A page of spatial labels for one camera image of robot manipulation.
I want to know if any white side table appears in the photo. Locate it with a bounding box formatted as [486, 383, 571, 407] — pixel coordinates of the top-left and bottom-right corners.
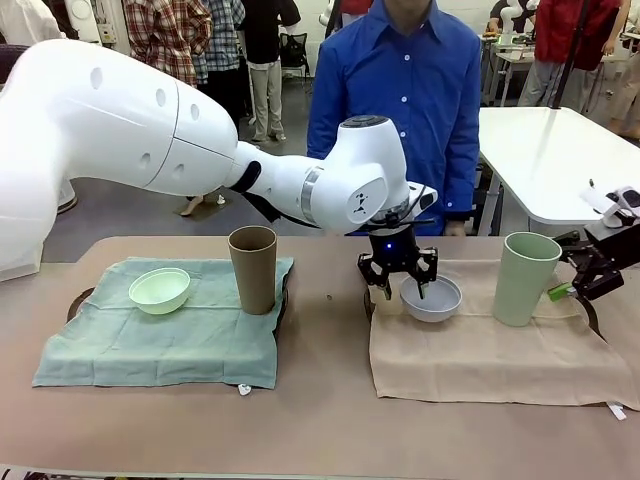
[477, 105, 640, 236]

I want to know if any person in red plaid shirt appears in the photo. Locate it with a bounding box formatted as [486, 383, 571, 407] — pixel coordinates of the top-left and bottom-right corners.
[122, 0, 224, 217]

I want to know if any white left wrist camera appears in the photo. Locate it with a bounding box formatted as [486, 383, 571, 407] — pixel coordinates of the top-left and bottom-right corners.
[407, 184, 440, 214]

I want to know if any black office chair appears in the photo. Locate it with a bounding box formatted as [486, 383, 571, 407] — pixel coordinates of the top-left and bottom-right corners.
[278, 32, 309, 79]

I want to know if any pale grey bowl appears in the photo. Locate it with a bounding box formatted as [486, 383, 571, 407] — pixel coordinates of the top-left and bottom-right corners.
[399, 276, 464, 324]

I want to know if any dark brown handled tray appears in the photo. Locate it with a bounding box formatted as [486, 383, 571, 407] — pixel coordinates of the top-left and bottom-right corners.
[363, 288, 609, 342]

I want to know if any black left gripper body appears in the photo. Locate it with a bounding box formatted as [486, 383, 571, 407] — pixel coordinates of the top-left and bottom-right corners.
[367, 222, 420, 274]

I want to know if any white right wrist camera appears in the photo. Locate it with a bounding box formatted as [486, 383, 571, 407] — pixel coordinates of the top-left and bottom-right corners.
[582, 185, 640, 224]

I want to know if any person in blue plaid shirt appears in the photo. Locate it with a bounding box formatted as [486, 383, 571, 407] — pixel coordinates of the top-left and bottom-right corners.
[197, 0, 249, 119]

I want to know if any tall pale green cup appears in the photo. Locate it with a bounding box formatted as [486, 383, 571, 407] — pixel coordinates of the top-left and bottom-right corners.
[492, 232, 564, 328]

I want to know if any person in red top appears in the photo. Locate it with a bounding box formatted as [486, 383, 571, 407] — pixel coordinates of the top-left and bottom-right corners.
[522, 0, 632, 109]

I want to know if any pale green bowl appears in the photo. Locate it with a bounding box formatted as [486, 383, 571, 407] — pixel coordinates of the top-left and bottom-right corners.
[128, 267, 192, 315]

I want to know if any black stand pole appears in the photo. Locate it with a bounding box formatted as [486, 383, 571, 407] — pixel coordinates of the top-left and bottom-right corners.
[547, 0, 589, 110]

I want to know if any person's left forearm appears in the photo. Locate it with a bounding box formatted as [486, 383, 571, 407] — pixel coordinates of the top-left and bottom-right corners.
[442, 142, 482, 225]

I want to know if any tall brown cup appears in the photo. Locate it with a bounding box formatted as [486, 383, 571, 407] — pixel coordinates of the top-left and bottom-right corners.
[227, 225, 279, 316]

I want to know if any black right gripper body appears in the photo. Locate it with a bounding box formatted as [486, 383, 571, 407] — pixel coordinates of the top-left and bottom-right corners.
[582, 214, 640, 274]

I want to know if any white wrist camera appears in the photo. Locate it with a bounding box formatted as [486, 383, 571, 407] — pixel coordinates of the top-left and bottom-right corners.
[582, 185, 640, 224]
[407, 184, 440, 214]

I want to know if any green cloth mat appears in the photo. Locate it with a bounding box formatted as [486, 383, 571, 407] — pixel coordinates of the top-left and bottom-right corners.
[32, 256, 295, 399]

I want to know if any beige cloth mat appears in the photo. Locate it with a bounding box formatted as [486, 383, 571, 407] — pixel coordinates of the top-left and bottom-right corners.
[368, 257, 634, 421]

